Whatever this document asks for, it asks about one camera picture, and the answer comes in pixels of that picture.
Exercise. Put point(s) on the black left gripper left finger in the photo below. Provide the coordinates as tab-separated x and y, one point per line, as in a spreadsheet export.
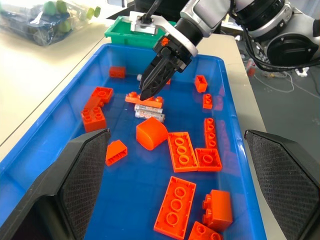
75	185

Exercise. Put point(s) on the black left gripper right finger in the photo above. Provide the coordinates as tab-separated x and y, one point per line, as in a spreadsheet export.
285	180

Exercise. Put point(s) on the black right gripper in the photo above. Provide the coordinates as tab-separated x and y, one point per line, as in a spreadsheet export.
176	51

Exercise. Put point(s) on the green plastic bin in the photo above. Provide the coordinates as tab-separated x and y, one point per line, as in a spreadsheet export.
120	37

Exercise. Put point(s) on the blue plastic bin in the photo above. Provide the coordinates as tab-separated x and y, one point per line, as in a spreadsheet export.
140	195

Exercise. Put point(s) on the small orange toy brick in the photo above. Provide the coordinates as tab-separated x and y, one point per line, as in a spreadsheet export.
168	81
207	101
201	83

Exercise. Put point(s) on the silver AA battery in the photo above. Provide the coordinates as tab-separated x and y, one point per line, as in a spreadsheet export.
139	77
150	116
148	108

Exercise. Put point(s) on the flat orange toy plate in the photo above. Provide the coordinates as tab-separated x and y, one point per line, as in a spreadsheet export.
135	98

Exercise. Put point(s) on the orange sloped toy brick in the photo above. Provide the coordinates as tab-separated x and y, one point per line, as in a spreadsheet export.
116	152

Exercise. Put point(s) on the orange square toy brick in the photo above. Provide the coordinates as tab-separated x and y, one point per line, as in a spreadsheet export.
203	232
102	94
208	159
93	118

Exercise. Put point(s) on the orange rounded toy brick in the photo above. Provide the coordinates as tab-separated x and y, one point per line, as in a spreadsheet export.
220	210
151	133

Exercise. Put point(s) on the narrow orange toy brick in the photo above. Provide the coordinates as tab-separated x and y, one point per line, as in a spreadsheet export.
210	133

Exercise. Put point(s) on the long orange toy brick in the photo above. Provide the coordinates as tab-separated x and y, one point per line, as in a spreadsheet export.
182	153
175	207

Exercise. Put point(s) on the green bottle cap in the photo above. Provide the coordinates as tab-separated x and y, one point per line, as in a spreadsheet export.
61	6
90	13
97	11
64	26
49	8

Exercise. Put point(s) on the white power strip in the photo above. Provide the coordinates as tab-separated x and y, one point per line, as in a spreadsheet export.
302	72

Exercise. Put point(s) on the clear plastic bag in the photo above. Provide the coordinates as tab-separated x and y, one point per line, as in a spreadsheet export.
37	27

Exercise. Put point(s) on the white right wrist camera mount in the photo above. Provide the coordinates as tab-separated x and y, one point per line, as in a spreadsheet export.
166	25

